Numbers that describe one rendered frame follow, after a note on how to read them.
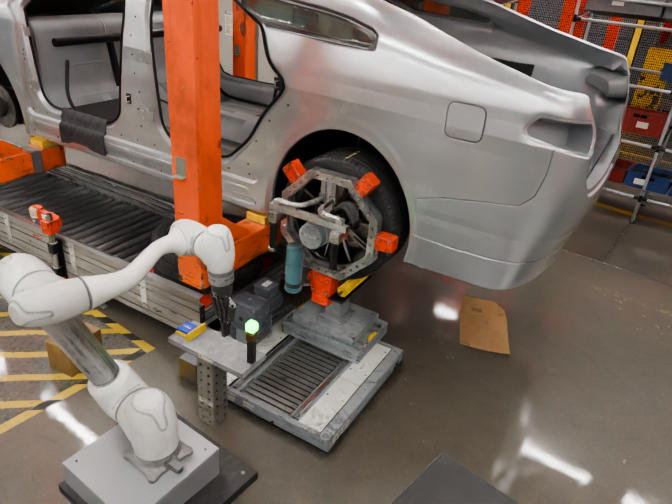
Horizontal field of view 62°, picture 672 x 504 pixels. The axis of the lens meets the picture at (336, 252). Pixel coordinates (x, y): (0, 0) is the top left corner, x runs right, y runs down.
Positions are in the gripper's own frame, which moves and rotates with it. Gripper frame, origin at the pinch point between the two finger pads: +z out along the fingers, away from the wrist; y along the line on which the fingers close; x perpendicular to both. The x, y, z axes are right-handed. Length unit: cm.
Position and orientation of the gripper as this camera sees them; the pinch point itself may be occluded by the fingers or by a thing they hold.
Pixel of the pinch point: (225, 327)
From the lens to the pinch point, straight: 212.6
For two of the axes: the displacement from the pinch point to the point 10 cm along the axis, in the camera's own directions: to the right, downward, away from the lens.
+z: -0.3, 8.6, 5.0
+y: 7.7, 3.4, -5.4
